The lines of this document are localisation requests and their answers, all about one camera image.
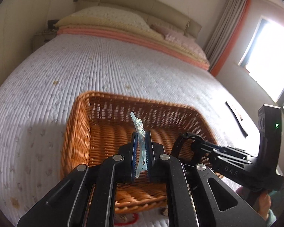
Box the clear blue hair clip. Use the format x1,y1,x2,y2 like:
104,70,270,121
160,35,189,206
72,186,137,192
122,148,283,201
130,112,148,178

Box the person's right hand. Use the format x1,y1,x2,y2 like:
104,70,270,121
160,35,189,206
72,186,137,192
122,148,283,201
236,187,273,222

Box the black hair band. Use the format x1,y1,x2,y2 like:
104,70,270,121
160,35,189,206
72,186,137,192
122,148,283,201
225,101,248,138

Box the red patterned item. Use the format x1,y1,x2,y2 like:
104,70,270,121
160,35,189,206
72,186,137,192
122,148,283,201
114,213,139,226

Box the orange wicker basket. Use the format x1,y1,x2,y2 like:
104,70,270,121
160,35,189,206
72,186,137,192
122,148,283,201
60,91,224,214

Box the white quilted bed cover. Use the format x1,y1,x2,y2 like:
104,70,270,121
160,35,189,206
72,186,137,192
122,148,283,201
0,34,260,224

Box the folded salmon pink blanket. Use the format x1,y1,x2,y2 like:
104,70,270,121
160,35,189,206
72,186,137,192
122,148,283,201
57,28,209,71

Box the beige and orange curtain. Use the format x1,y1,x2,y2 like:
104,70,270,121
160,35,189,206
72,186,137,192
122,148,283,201
205,0,251,77

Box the bright window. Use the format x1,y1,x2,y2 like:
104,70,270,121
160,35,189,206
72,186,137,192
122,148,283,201
240,17,284,111

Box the pink pillow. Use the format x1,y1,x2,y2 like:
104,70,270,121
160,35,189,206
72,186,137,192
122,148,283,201
151,24,203,53

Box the folded yellow blanket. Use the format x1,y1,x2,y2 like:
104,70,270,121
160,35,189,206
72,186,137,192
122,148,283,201
59,25,209,63

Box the beige padded headboard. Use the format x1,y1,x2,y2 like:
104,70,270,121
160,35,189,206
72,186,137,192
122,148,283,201
75,0,202,38

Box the cream floral pillow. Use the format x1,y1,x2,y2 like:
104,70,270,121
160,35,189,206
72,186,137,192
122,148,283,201
54,6,150,32

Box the beige nightstand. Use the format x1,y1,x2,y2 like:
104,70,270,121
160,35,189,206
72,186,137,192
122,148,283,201
32,29,58,52

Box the dark clock on nightstand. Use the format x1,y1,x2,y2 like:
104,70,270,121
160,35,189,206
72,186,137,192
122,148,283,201
47,19,59,30

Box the white wardrobe with handles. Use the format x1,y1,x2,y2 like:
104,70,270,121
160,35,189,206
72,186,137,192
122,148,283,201
0,0,62,95

